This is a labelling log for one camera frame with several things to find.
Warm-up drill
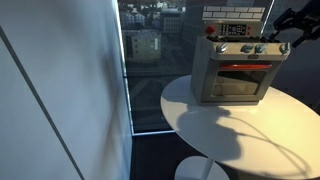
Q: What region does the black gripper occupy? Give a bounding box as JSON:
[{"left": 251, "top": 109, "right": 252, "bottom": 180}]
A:
[{"left": 273, "top": 0, "right": 320, "bottom": 48}]

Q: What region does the blue grey oven knob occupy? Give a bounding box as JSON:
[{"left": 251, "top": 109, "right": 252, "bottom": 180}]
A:
[
  {"left": 254, "top": 43, "right": 268, "bottom": 55},
  {"left": 279, "top": 42, "right": 291, "bottom": 55},
  {"left": 215, "top": 43, "right": 229, "bottom": 54},
  {"left": 240, "top": 44, "right": 255, "bottom": 54}
]

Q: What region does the red round oven button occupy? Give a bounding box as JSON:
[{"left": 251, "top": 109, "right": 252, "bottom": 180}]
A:
[{"left": 205, "top": 25, "right": 217, "bottom": 36}]

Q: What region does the grey toy oven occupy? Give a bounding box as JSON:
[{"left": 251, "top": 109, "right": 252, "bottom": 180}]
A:
[{"left": 190, "top": 5, "right": 292, "bottom": 107}]

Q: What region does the oven door with red handle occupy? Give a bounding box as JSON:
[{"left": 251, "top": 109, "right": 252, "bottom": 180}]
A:
[{"left": 201, "top": 59, "right": 283, "bottom": 104}]

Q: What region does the white table pedestal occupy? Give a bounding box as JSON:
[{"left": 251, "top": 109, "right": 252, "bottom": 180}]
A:
[{"left": 174, "top": 155, "right": 231, "bottom": 180}]

